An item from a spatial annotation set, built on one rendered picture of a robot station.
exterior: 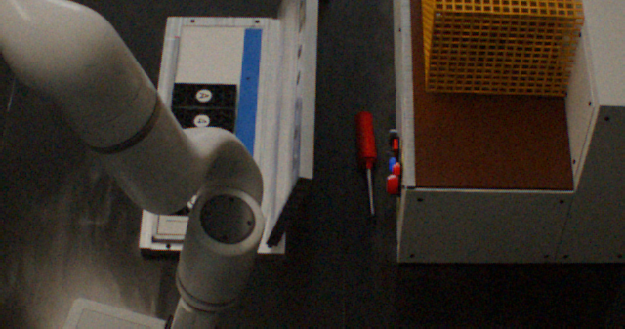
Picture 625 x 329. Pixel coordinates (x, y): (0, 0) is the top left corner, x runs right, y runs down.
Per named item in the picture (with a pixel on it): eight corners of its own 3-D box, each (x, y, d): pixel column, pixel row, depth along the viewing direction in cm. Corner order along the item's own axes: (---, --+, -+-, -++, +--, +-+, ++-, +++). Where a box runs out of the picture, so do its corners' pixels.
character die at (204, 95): (174, 87, 201) (174, 82, 200) (237, 88, 200) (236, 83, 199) (171, 111, 198) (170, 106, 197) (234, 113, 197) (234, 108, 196)
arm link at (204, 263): (186, 226, 154) (172, 294, 149) (198, 170, 143) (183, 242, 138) (254, 242, 155) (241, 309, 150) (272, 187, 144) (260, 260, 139)
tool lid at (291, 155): (309, -62, 194) (319, -60, 194) (275, 16, 208) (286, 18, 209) (299, 176, 168) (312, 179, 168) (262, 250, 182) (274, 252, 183)
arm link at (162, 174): (104, 27, 135) (214, 185, 158) (67, 151, 126) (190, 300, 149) (179, 16, 132) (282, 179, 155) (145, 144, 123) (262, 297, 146)
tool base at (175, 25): (168, 26, 211) (167, 11, 208) (295, 27, 210) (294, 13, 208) (141, 255, 185) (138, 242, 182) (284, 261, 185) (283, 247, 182)
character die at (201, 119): (172, 111, 198) (171, 107, 197) (235, 113, 197) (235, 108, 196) (168, 138, 195) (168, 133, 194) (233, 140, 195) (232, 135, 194)
